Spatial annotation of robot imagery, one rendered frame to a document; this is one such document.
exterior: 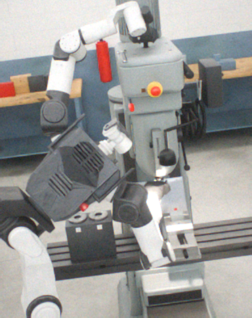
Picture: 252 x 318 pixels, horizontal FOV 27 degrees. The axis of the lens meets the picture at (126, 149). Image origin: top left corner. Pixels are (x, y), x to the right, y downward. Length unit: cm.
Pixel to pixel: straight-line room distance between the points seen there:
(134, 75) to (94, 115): 466
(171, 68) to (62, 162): 59
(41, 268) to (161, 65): 91
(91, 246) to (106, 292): 143
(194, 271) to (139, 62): 106
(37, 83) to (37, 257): 426
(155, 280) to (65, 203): 85
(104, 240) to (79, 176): 74
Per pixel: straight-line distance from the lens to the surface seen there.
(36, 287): 207
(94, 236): 246
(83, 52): 204
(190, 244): 241
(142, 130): 225
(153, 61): 204
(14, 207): 188
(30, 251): 195
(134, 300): 326
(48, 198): 182
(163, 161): 213
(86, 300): 385
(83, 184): 178
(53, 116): 190
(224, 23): 666
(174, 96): 219
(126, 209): 187
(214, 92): 256
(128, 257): 249
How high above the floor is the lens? 228
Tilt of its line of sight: 21 degrees down
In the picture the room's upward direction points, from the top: 7 degrees counter-clockwise
